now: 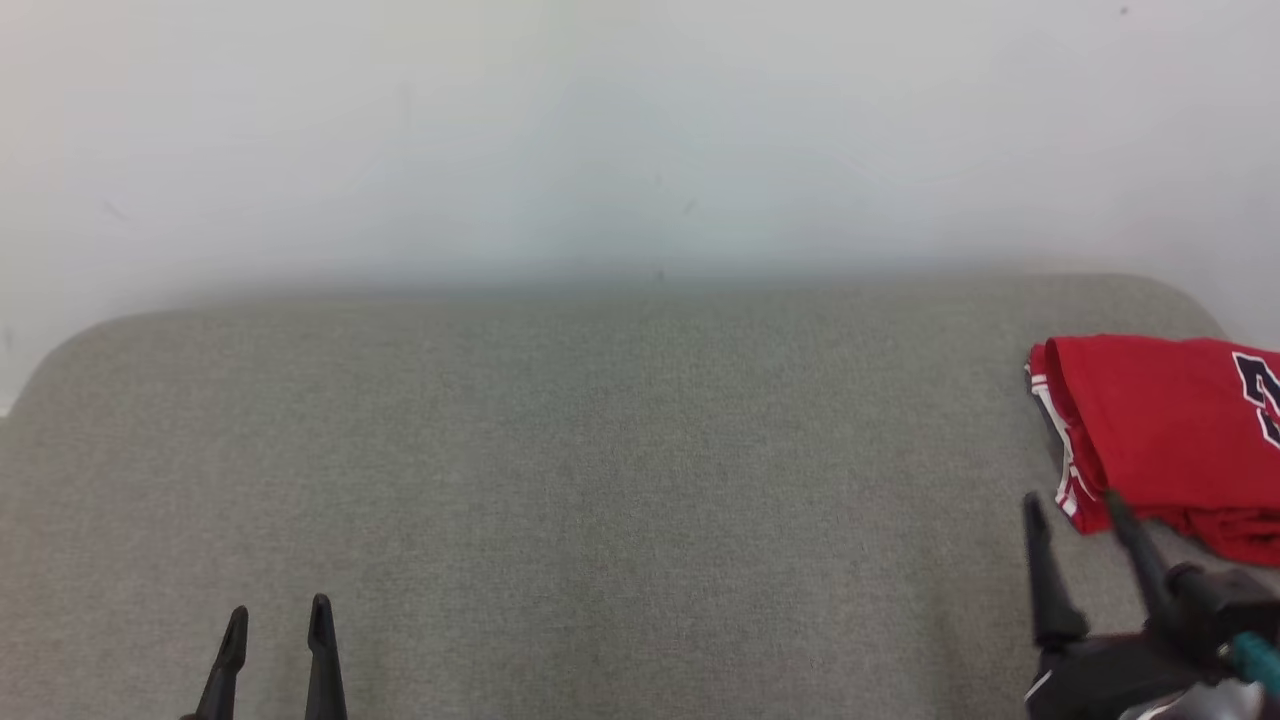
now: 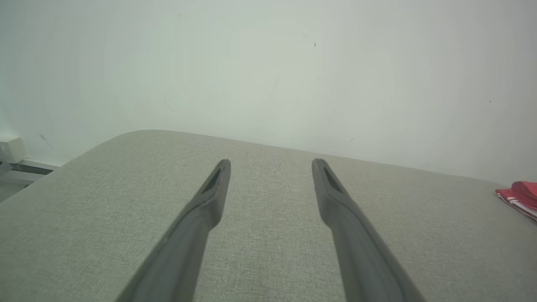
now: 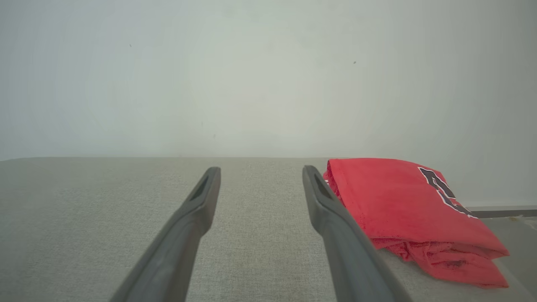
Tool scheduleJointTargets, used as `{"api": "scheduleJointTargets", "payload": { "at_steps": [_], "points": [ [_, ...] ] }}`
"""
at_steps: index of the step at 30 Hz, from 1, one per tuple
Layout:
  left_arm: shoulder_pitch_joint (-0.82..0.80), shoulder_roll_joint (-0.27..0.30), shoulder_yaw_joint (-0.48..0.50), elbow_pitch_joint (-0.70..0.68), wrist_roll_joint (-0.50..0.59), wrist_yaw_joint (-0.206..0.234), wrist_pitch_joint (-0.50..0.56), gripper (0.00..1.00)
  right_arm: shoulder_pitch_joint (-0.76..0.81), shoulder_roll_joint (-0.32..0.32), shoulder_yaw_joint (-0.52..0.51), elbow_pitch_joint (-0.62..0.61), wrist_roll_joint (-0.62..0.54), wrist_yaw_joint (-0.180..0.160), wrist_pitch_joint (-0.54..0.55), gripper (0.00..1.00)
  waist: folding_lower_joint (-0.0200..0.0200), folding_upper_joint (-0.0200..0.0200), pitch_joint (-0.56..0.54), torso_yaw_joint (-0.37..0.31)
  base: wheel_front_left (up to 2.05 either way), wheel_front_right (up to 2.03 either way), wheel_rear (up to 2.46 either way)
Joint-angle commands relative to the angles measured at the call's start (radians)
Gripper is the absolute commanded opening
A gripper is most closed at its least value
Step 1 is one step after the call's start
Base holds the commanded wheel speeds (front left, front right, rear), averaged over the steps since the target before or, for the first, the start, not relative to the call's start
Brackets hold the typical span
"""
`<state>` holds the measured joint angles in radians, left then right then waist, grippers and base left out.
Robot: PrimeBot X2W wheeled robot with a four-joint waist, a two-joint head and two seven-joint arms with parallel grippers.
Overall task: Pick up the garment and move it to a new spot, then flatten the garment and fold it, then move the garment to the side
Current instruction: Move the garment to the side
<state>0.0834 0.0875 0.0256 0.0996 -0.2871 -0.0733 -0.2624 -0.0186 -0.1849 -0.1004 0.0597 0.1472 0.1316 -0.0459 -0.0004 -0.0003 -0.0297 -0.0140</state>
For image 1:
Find red white numbered jersey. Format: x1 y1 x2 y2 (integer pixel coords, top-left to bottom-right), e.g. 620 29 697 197
1024 334 1280 543

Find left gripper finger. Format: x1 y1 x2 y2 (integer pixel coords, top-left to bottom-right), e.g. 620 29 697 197
304 593 349 720
179 605 250 720

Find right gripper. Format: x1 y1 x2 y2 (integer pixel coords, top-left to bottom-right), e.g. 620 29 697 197
1021 489 1242 720

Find red shorts with white trim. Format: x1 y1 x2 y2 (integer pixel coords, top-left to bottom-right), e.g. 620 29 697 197
1148 505 1280 569

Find teal right camera connector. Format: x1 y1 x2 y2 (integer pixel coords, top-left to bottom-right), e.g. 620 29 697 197
1227 631 1280 697

